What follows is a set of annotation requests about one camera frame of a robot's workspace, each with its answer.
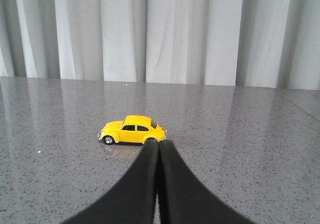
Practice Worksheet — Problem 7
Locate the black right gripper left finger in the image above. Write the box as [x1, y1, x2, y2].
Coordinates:
[64, 140, 159, 224]

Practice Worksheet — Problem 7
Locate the yellow toy beetle car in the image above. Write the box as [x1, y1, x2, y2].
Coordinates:
[97, 115, 167, 145]

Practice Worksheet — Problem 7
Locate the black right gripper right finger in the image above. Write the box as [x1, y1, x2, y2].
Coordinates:
[158, 140, 252, 224]

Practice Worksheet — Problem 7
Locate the grey pleated curtain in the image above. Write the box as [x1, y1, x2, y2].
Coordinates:
[0, 0, 320, 90]

